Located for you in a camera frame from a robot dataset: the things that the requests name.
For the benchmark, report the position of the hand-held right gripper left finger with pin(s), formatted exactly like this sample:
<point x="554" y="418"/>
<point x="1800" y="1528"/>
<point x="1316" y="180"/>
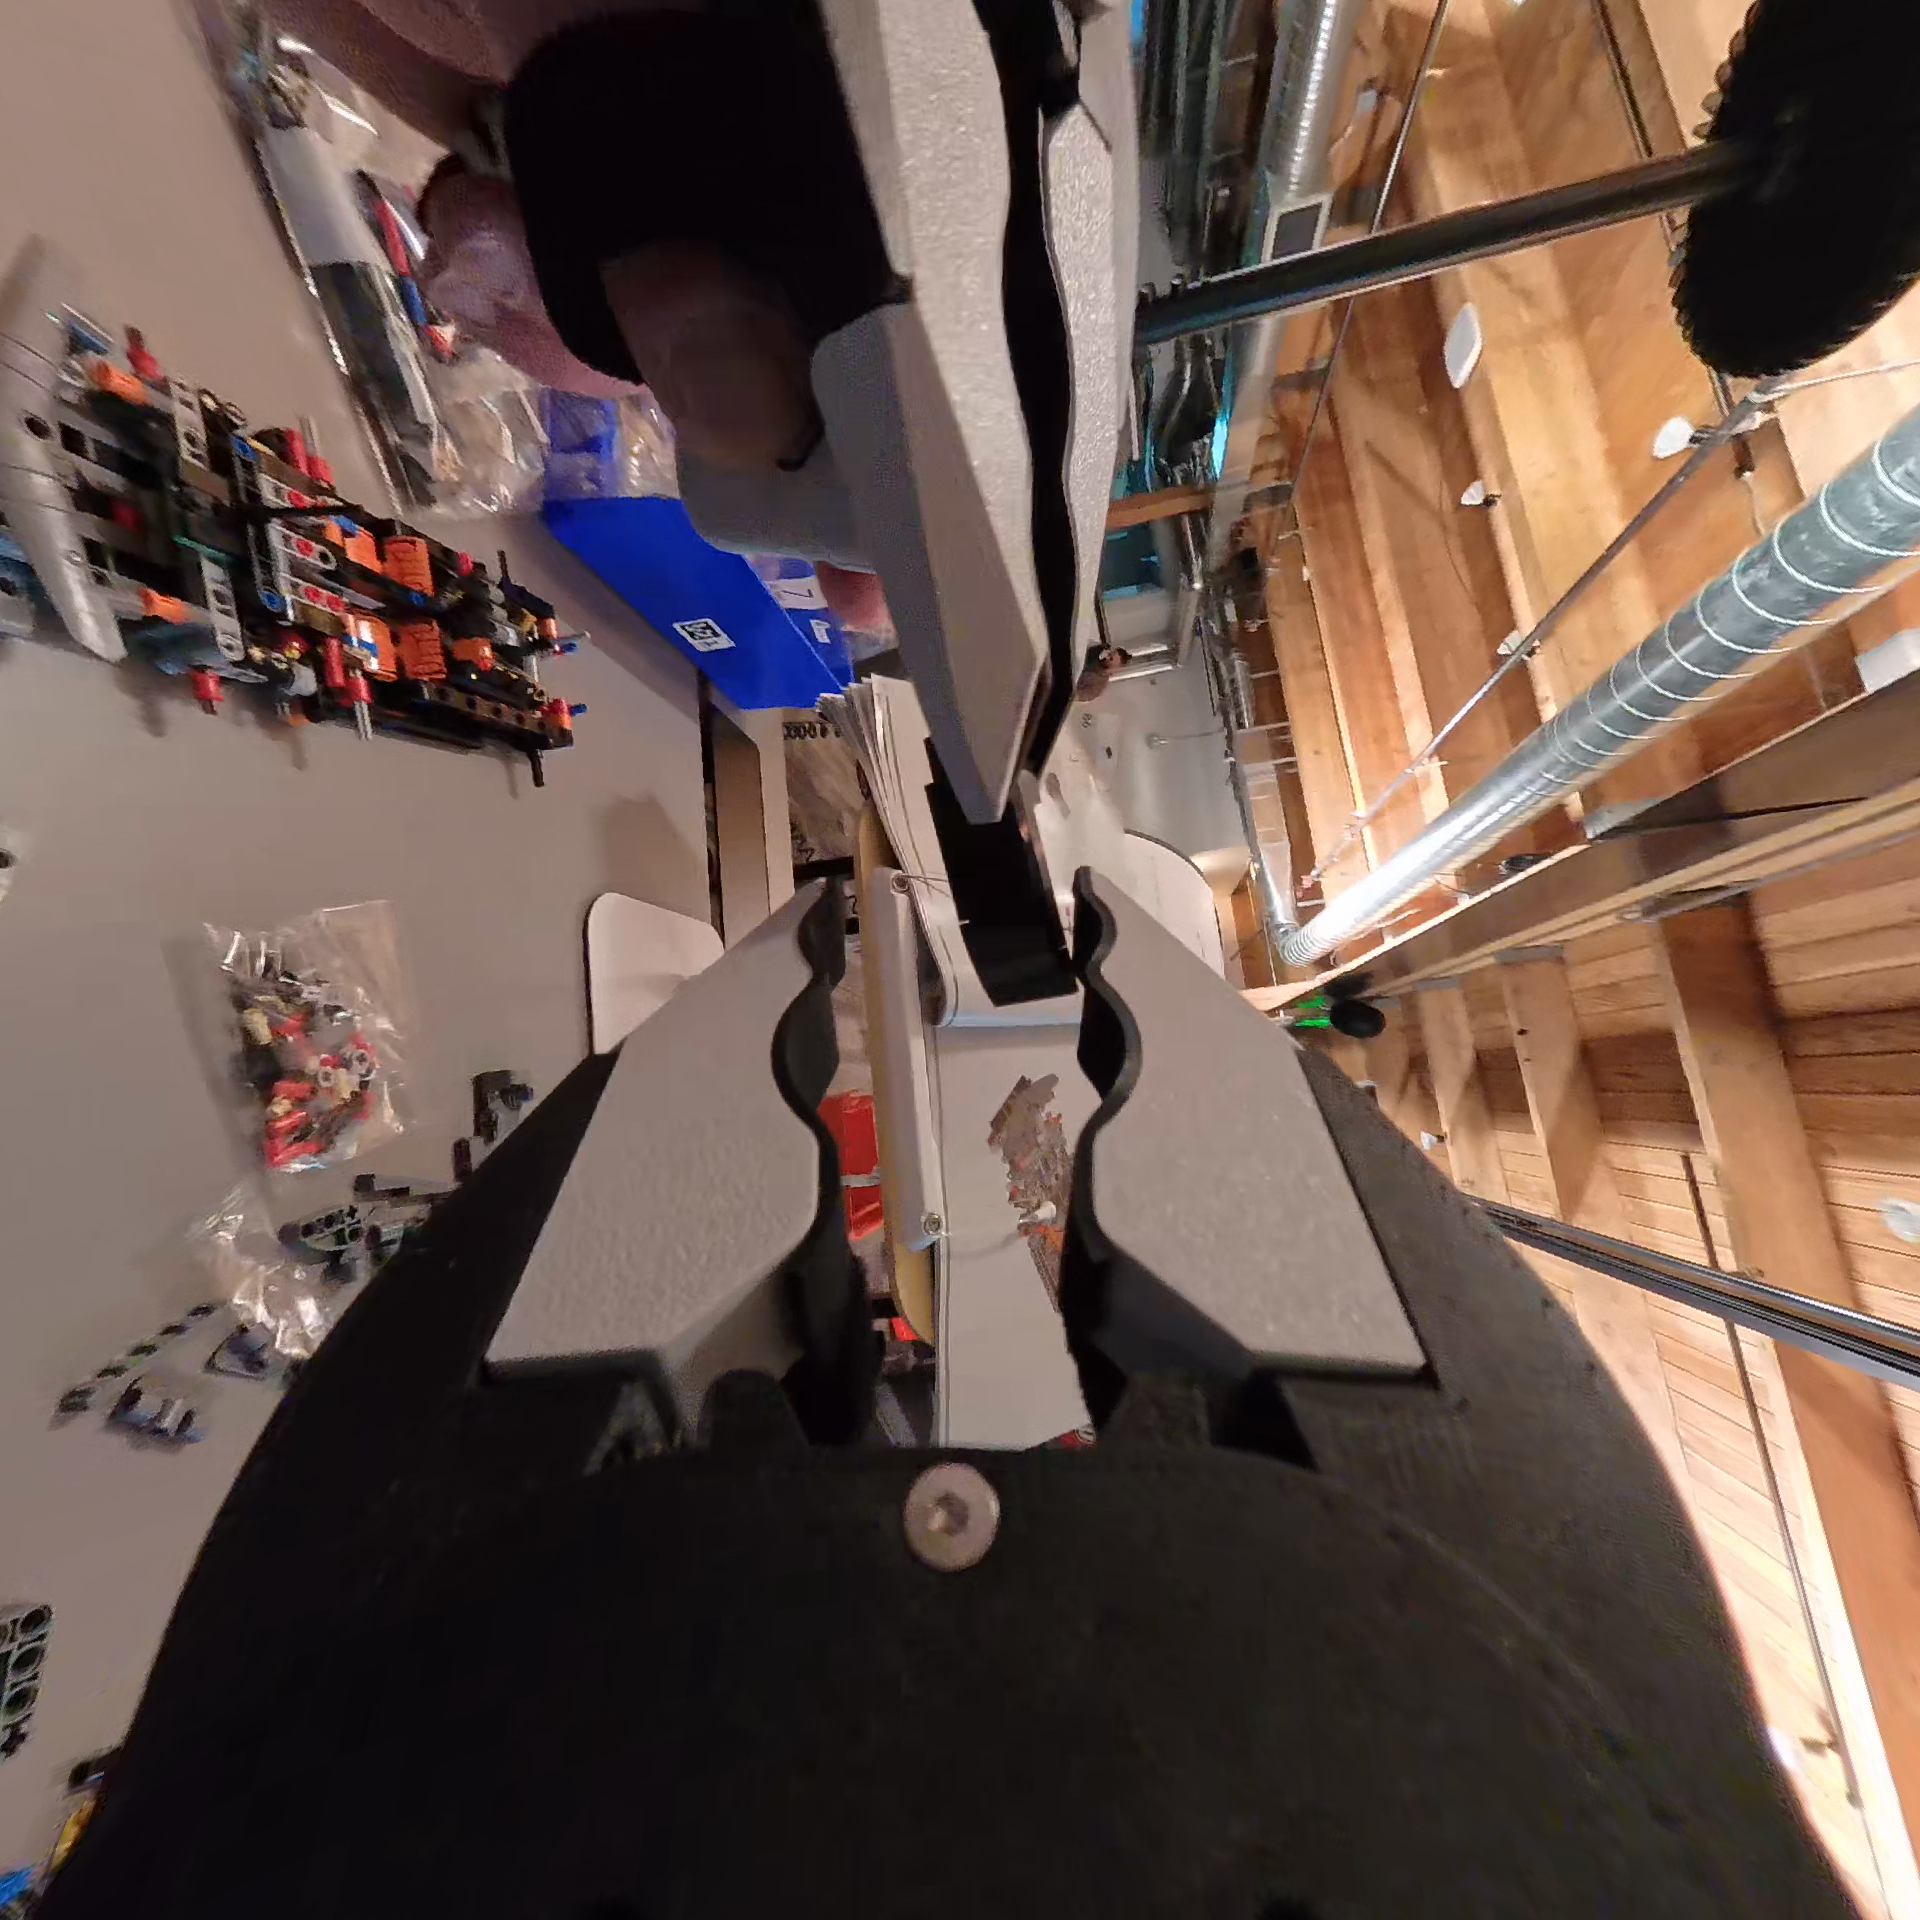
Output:
<point x="661" y="1199"/>

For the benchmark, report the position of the black lego plate assembly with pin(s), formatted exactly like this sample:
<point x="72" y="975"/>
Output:
<point x="1004" y="917"/>

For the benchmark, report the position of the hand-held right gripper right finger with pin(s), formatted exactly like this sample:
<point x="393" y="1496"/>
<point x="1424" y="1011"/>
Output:
<point x="1245" y="1199"/>

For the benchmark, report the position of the cluster of dark grey pieces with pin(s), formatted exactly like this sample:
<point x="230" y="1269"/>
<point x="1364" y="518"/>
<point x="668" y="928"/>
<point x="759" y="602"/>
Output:
<point x="339" y="1230"/>

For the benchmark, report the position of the dark grey lego L beam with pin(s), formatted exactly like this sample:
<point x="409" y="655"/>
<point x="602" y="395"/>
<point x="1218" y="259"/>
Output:
<point x="24" y="1666"/>

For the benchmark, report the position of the partly built lego model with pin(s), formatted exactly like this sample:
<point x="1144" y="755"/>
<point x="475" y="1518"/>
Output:
<point x="303" y="571"/>

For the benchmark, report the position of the open instruction booklet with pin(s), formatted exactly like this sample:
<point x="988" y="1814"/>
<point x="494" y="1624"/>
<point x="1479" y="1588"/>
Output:
<point x="990" y="1350"/>

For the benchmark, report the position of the blue storage bin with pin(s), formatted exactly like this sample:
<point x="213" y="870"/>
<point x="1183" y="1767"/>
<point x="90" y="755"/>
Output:
<point x="674" y="586"/>

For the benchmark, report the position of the red plastic bin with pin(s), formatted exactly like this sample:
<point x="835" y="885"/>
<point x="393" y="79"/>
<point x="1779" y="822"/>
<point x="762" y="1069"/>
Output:
<point x="851" y="1140"/>

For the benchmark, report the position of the black pole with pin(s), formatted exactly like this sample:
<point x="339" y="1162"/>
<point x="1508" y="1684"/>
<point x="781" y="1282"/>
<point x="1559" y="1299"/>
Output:
<point x="1424" y="249"/>

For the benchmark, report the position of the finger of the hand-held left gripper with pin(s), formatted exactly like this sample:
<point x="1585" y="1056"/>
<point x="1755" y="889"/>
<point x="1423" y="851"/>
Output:
<point x="944" y="452"/>
<point x="1101" y="227"/>

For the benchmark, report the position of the clear bag of lego pieces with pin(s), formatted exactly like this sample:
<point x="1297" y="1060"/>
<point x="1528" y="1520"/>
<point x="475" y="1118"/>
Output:
<point x="310" y="1066"/>

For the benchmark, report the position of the white book stand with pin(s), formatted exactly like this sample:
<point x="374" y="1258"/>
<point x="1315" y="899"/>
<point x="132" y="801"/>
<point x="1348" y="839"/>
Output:
<point x="644" y="960"/>

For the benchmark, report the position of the pile of coloured lego pins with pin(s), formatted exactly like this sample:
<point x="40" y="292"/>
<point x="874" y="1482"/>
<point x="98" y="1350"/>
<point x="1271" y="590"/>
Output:
<point x="44" y="1858"/>

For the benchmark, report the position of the person's left hand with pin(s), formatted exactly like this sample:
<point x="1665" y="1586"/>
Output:
<point x="721" y="362"/>

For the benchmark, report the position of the silver ventilation duct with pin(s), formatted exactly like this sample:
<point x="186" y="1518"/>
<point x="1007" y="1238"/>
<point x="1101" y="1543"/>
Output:
<point x="1652" y="674"/>

